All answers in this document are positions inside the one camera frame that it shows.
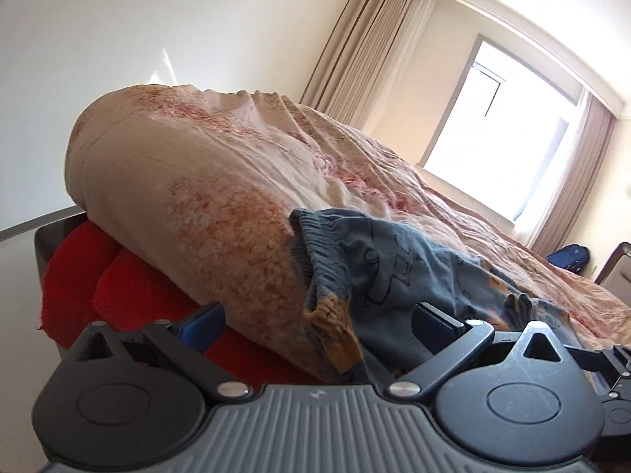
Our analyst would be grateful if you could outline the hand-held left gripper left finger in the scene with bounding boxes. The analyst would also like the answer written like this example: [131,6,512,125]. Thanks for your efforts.
[64,302,252,400]

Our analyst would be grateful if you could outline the blue printed pants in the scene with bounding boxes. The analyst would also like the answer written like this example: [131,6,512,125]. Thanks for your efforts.
[288,208,590,386]

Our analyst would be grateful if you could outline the red fleece blanket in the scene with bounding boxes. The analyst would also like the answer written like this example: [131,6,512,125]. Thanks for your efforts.
[38,219,323,389]

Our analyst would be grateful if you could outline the dark bed frame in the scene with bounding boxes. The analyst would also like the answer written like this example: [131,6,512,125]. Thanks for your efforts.
[34,209,90,356]

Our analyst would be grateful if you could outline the wooden chair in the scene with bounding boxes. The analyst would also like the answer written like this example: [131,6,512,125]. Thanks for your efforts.
[594,241,631,292]

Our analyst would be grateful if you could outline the beige curtain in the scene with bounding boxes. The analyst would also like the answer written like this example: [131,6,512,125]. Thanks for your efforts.
[300,0,437,131]
[523,89,618,258]

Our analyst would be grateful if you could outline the pink floral quilt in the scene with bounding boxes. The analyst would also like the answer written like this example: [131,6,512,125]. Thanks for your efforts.
[64,84,631,385]

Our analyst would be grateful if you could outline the window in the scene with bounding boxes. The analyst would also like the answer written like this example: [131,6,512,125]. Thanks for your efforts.
[416,34,590,225]

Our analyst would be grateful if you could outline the blue bag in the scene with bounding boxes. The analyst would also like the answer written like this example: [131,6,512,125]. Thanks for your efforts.
[547,244,591,273]

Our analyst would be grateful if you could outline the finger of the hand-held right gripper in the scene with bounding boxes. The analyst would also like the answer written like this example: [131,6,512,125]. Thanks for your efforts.
[567,344,631,401]

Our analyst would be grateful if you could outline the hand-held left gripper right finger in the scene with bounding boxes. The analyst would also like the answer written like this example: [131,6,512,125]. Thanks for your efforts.
[387,302,573,400]

